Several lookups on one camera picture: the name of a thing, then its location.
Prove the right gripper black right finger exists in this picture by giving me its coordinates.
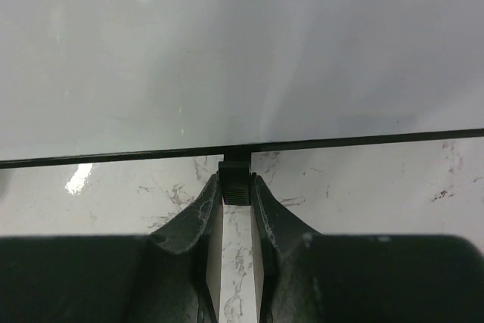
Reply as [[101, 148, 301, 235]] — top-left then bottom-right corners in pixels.
[[250, 173, 325, 322]]

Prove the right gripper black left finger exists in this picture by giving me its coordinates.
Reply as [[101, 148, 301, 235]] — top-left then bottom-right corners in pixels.
[[145, 174, 223, 322]]

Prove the black-framed whiteboard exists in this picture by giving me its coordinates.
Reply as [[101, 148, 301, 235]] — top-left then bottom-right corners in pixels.
[[1, 0, 483, 168]]

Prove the black stand foot of black board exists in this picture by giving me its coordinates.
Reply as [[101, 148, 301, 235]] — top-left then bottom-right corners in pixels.
[[219, 152, 251, 206]]

